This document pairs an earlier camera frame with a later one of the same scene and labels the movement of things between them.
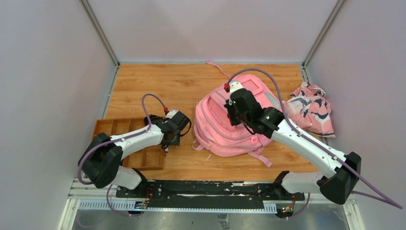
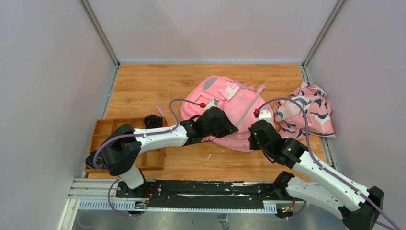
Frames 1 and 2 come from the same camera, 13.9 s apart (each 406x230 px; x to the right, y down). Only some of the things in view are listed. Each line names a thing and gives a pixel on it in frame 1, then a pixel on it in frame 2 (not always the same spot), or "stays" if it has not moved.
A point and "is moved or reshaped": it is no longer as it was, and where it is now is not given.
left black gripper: x=171 y=139 → x=224 y=121
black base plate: x=198 y=195 stays
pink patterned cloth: x=308 y=109 stays
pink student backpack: x=213 y=132 is moved or reshaped
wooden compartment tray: x=149 y=158 stays
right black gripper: x=230 y=106 → x=252 y=144
